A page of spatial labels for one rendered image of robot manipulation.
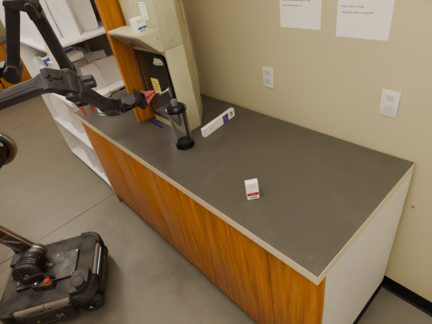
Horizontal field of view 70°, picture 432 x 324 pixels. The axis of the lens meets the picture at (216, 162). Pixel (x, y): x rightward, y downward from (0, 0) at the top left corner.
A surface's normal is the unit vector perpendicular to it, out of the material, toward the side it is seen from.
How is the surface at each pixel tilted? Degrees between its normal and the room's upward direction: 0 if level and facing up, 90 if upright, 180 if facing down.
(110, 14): 90
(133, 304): 0
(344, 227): 0
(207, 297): 0
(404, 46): 90
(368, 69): 90
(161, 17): 90
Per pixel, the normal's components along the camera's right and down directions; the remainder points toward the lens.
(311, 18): -0.73, 0.50
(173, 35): 0.67, 0.35
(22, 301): -0.16, -0.79
